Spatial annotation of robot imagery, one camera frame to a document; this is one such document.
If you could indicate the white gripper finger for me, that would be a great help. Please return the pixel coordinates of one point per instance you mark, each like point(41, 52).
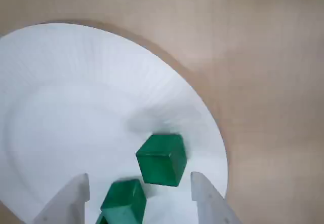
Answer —
point(65, 201)
point(212, 206)

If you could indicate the white paper plate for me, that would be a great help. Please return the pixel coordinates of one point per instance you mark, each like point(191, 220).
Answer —
point(76, 107)

